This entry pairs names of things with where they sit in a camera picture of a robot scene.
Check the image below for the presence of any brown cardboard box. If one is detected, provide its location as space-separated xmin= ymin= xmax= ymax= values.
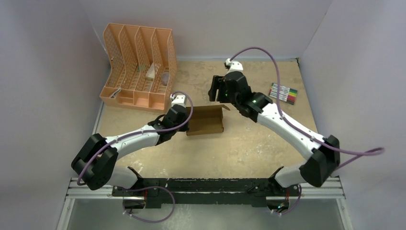
xmin=186 ymin=104 xmax=230 ymax=136

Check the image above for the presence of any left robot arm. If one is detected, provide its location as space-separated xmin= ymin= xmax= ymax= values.
xmin=71 ymin=104 xmax=189 ymax=196

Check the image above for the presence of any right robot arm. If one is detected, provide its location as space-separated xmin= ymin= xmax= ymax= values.
xmin=208 ymin=71 xmax=340 ymax=195

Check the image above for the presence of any small grey object in organizer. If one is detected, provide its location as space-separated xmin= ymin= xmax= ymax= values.
xmin=161 ymin=72 xmax=169 ymax=86

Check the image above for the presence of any white card in organizer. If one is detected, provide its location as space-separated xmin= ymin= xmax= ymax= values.
xmin=146 ymin=63 xmax=156 ymax=81

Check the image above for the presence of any pack of coloured markers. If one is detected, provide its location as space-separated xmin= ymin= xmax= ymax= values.
xmin=269 ymin=83 xmax=298 ymax=104

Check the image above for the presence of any orange plastic file organizer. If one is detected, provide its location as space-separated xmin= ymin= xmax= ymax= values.
xmin=100 ymin=23 xmax=177 ymax=113

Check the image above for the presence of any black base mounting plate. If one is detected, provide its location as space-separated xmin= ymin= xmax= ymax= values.
xmin=112 ymin=168 xmax=300 ymax=208

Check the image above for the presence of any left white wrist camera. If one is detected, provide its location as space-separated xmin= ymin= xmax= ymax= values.
xmin=170 ymin=94 xmax=188 ymax=108

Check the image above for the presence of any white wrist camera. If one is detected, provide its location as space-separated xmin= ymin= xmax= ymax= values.
xmin=170 ymin=94 xmax=188 ymax=108
xmin=224 ymin=58 xmax=243 ymax=72

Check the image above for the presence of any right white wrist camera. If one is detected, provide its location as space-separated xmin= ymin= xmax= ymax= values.
xmin=224 ymin=58 xmax=243 ymax=72

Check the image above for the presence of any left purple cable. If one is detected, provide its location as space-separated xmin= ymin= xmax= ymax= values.
xmin=76 ymin=91 xmax=194 ymax=223

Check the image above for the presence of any aluminium rail frame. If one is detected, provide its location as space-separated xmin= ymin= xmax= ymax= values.
xmin=56 ymin=176 xmax=353 ymax=230

